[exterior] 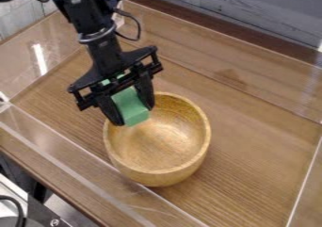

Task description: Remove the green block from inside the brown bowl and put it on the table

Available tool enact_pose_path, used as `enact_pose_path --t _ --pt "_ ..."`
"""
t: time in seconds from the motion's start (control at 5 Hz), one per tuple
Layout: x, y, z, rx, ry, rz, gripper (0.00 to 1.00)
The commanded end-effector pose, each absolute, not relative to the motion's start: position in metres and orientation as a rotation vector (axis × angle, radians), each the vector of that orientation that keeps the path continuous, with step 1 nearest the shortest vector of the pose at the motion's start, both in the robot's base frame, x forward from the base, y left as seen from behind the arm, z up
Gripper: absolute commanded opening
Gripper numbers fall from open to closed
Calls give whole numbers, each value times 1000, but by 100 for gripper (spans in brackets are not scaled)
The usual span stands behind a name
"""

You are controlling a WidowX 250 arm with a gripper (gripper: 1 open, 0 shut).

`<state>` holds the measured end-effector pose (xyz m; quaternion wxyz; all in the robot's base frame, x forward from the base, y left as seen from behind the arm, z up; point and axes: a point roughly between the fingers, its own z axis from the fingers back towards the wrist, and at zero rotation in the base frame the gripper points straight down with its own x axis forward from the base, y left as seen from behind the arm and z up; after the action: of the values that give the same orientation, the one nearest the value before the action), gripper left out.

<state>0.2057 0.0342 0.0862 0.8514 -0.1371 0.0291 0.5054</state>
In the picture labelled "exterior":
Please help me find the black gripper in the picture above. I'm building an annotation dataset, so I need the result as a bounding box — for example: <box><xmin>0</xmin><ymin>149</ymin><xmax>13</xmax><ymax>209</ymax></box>
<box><xmin>68</xmin><ymin>35</ymin><xmax>161</xmax><ymax>126</ymax></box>

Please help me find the green rectangular block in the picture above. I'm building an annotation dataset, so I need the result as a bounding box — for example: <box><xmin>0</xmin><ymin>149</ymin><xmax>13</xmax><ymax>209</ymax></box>
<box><xmin>99</xmin><ymin>73</ymin><xmax>151</xmax><ymax>128</ymax></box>

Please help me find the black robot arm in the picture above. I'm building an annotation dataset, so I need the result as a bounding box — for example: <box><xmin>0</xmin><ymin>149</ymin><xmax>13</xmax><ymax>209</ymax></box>
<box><xmin>53</xmin><ymin>0</ymin><xmax>161</xmax><ymax>126</ymax></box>

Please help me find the brown wooden bowl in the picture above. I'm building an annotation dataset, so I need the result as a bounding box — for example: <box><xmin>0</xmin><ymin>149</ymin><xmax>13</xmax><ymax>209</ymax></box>
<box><xmin>103</xmin><ymin>91</ymin><xmax>211</xmax><ymax>187</ymax></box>

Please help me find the clear acrylic tray wall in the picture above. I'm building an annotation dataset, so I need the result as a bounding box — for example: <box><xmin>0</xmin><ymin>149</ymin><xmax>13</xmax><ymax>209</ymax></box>
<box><xmin>0</xmin><ymin>0</ymin><xmax>322</xmax><ymax>227</ymax></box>

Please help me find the black metal mount plate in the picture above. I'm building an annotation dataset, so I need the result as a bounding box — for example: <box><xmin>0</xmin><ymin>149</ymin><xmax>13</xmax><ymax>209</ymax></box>
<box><xmin>24</xmin><ymin>196</ymin><xmax>76</xmax><ymax>227</ymax></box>

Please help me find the black cable lower left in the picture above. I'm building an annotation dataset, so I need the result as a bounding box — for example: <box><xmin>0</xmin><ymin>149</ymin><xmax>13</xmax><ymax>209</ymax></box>
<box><xmin>0</xmin><ymin>195</ymin><xmax>26</xmax><ymax>227</ymax></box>

